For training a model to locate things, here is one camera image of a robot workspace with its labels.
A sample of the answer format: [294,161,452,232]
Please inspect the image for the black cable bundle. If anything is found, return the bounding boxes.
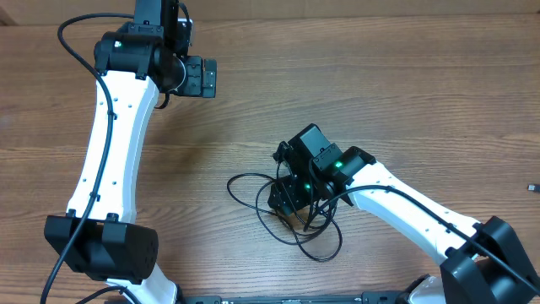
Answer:
[226,162,343,263]

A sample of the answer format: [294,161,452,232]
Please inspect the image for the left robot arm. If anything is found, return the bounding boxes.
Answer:
[44,0,217,303]

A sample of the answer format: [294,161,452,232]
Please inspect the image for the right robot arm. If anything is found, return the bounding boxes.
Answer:
[267,124,539,304]

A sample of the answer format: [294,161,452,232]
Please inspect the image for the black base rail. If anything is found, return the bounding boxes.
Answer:
[179,274,429,304]

